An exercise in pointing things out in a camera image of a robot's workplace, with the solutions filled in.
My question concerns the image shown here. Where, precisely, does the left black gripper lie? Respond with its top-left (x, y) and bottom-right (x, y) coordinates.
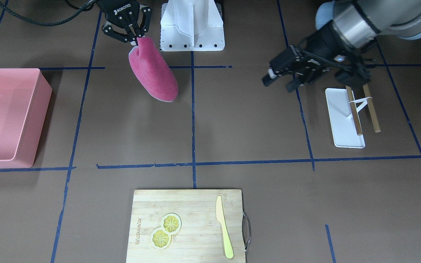
top-left (262, 26), bottom-right (371, 92)

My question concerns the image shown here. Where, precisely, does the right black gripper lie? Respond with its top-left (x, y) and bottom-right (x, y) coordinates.
top-left (97, 0), bottom-right (152, 46)

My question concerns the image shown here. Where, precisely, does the pink grey cleaning cloth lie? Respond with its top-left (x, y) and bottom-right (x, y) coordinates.
top-left (128, 37), bottom-right (178, 103)

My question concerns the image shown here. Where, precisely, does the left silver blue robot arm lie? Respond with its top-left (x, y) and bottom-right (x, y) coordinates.
top-left (262, 0), bottom-right (421, 92)

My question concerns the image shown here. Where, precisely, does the inner wooden rack rod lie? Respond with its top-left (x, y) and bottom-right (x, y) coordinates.
top-left (345, 85), bottom-right (363, 136)

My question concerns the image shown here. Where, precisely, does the wooden rack rod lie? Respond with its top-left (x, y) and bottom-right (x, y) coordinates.
top-left (345, 85), bottom-right (363, 136)
top-left (363, 84), bottom-right (381, 133)

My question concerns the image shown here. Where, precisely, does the white towel rack tray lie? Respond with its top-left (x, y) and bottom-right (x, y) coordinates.
top-left (325, 88), bottom-right (365, 149)

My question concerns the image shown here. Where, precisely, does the outer wooden rack rod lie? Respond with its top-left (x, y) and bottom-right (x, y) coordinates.
top-left (363, 84), bottom-right (381, 133)

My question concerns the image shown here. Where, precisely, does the pink plastic bin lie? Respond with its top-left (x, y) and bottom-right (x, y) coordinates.
top-left (0, 68), bottom-right (52, 169)

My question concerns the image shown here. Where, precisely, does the yellow plastic knife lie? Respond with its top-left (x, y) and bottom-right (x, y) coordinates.
top-left (215, 195), bottom-right (234, 259)

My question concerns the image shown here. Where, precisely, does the bamboo cutting board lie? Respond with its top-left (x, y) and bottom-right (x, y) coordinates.
top-left (125, 189), bottom-right (247, 263)

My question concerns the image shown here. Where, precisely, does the lemon slice near knife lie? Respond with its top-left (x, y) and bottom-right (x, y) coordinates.
top-left (162, 213), bottom-right (182, 235)

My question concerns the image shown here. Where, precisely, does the lemon slice near logo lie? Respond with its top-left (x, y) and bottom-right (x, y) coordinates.
top-left (150, 228), bottom-right (172, 250)

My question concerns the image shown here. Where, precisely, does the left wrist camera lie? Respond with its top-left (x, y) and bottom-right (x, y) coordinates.
top-left (269, 45), bottom-right (302, 75)

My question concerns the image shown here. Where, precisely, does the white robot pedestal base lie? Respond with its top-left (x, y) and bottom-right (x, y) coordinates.
top-left (159, 0), bottom-right (225, 52)

